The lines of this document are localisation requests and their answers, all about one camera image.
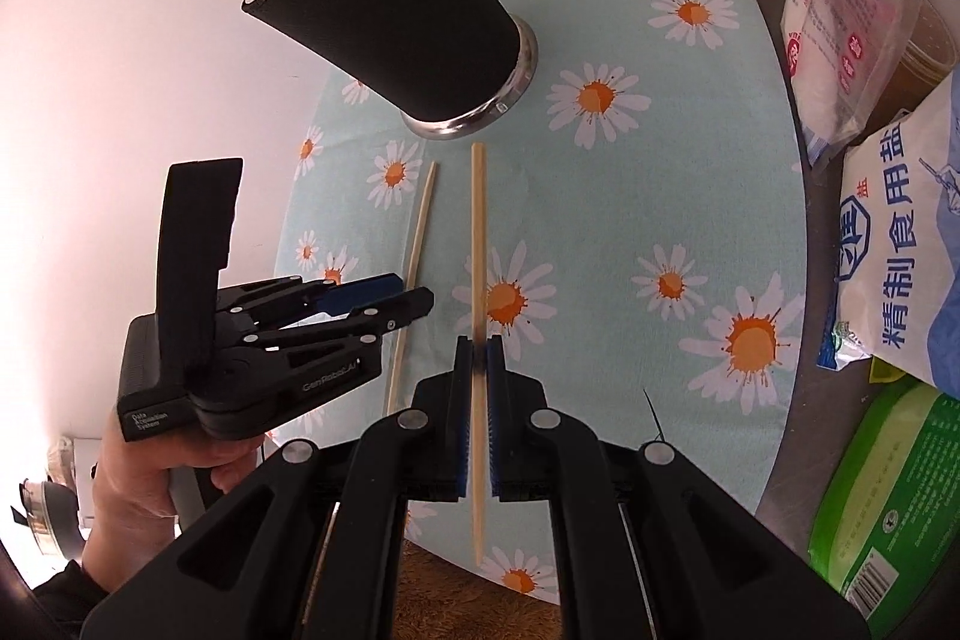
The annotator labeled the person's left hand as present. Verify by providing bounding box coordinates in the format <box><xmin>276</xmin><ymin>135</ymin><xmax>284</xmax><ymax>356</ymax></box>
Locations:
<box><xmin>81</xmin><ymin>416</ymin><xmax>263</xmax><ymax>594</ymax></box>

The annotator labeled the daisy print tablecloth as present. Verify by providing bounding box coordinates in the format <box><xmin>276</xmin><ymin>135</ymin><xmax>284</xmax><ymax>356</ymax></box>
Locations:
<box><xmin>266</xmin><ymin>0</ymin><xmax>807</xmax><ymax>603</ymax></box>

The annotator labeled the dark grey round object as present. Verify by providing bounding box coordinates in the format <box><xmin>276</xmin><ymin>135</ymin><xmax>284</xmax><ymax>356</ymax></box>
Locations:
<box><xmin>11</xmin><ymin>434</ymin><xmax>95</xmax><ymax>558</ymax></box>

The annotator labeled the light wooden chopstick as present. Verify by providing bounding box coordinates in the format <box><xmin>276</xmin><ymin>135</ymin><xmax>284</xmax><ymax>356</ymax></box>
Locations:
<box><xmin>384</xmin><ymin>161</ymin><xmax>438</xmax><ymax>417</ymax></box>
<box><xmin>469</xmin><ymin>143</ymin><xmax>490</xmax><ymax>566</ymax></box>

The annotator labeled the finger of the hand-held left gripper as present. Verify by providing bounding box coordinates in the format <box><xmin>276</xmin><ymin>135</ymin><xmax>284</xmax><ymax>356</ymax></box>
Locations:
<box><xmin>216</xmin><ymin>271</ymin><xmax>407</xmax><ymax>331</ymax></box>
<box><xmin>244</xmin><ymin>286</ymin><xmax>437</xmax><ymax>354</ymax></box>

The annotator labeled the clear bag red label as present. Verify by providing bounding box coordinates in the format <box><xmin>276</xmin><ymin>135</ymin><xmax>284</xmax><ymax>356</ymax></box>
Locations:
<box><xmin>780</xmin><ymin>0</ymin><xmax>923</xmax><ymax>170</ymax></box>

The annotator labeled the white blue salt bag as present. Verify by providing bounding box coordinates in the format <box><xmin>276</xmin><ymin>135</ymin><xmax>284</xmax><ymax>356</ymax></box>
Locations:
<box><xmin>817</xmin><ymin>77</ymin><xmax>960</xmax><ymax>401</ymax></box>

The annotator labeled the person's left forearm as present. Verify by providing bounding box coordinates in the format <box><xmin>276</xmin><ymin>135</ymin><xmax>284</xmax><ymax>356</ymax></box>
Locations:
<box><xmin>30</xmin><ymin>557</ymin><xmax>113</xmax><ymax>640</ymax></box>

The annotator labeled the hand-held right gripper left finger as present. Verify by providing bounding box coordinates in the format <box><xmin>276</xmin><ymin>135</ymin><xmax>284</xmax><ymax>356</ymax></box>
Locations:
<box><xmin>81</xmin><ymin>337</ymin><xmax>475</xmax><ymax>640</ymax></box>

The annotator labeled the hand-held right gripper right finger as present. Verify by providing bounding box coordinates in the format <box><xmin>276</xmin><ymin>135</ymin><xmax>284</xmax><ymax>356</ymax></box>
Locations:
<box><xmin>486</xmin><ymin>337</ymin><xmax>875</xmax><ymax>640</ymax></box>

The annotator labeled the black utensil holder steel base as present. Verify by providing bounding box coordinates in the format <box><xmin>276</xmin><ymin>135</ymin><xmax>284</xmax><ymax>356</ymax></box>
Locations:
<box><xmin>240</xmin><ymin>0</ymin><xmax>539</xmax><ymax>140</ymax></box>

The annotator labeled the green sugar bag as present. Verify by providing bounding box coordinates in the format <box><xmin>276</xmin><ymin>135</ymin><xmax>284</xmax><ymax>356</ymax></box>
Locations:
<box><xmin>806</xmin><ymin>377</ymin><xmax>960</xmax><ymax>626</ymax></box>

